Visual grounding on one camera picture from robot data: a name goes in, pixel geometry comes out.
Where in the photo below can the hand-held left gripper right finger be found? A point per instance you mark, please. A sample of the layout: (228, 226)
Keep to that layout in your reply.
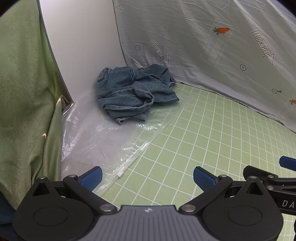
(203, 178)

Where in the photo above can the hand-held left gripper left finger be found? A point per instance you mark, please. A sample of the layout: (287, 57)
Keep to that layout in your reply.
(93, 179)

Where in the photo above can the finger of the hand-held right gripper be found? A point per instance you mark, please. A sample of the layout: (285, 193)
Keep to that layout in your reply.
(288, 163)
(256, 172)

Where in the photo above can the blue denim jeans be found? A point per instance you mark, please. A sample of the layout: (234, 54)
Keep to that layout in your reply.
(129, 92)

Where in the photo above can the clear plastic bag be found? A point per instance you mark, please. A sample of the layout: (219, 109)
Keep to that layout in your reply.
(92, 132)

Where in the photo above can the green grid mat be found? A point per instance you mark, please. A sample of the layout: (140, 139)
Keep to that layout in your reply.
(208, 127)

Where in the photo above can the dark blue cloth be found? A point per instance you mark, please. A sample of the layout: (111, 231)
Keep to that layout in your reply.
(4, 208)

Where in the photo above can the green curtain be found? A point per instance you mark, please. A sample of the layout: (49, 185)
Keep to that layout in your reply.
(23, 92)

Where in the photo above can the grey printed bed sheet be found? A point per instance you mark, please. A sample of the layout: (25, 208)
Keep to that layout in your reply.
(196, 46)

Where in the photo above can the white backdrop board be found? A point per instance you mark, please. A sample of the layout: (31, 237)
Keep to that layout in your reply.
(81, 46)

